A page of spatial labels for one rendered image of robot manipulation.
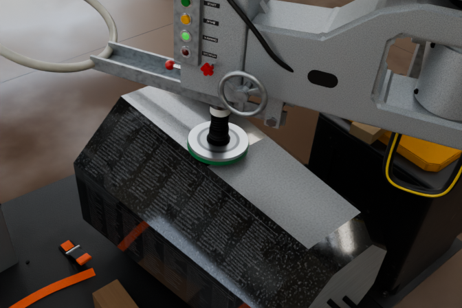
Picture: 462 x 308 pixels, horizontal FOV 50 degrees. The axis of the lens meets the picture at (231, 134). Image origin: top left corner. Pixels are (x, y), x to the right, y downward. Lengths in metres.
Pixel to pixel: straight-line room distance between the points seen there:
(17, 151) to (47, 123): 0.30
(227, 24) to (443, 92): 0.59
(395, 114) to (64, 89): 2.67
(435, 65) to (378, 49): 0.15
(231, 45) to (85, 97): 2.25
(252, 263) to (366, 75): 0.67
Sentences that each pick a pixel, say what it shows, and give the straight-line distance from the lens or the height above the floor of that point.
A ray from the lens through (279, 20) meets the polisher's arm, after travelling 1.40.
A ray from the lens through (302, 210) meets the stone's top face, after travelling 1.63.
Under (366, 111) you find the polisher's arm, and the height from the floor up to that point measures 1.22.
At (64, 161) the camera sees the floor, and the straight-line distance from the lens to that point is 3.06.
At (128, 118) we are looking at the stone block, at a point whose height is 0.79.
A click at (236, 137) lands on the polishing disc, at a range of 1.77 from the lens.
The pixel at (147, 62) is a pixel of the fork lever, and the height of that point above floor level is 1.08.
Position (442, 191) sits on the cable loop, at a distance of 1.66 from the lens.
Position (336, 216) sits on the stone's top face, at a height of 0.83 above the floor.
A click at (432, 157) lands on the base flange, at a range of 2.07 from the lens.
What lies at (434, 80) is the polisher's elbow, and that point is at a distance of 1.38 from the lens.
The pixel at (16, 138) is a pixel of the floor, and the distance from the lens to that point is 3.30.
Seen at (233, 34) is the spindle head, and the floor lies 1.35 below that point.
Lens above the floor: 1.99
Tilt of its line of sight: 38 degrees down
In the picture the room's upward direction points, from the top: 5 degrees clockwise
